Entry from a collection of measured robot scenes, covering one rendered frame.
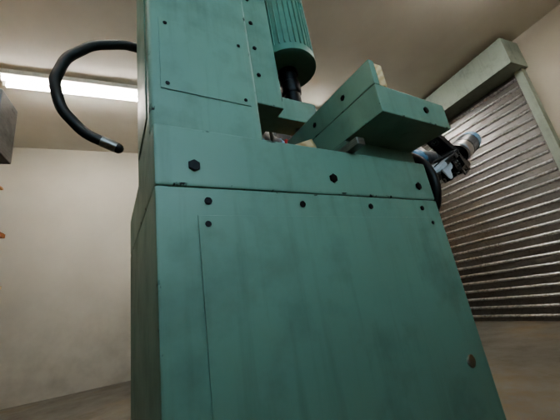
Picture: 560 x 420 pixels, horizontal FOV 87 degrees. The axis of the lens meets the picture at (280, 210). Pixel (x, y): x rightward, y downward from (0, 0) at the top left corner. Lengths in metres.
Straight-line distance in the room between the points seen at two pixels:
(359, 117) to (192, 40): 0.38
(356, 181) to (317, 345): 0.29
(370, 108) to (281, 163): 0.21
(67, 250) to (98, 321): 0.86
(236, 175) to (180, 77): 0.28
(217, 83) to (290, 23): 0.40
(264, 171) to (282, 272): 0.15
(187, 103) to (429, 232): 0.53
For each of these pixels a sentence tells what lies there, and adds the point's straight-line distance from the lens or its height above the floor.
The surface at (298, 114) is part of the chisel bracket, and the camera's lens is 0.84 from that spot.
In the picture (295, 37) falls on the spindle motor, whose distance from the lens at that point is 0.95.
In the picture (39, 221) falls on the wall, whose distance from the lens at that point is 4.23.
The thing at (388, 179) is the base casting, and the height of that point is 0.75.
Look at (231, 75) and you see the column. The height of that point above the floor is 1.02.
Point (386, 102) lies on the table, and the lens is 0.60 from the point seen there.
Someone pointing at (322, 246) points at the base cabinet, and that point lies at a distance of 0.46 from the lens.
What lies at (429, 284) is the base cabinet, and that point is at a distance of 0.62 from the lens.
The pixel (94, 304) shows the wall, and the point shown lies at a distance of 3.93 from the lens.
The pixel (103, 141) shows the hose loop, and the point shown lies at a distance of 0.80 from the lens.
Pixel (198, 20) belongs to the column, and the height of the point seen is 1.15.
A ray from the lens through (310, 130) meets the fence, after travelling 0.73.
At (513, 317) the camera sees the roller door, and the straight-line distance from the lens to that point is 4.01.
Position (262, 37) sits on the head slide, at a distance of 0.90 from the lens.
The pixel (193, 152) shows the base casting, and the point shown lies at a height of 0.76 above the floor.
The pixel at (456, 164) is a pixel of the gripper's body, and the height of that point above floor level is 0.88.
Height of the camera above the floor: 0.55
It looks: 17 degrees up
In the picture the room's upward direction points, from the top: 9 degrees counter-clockwise
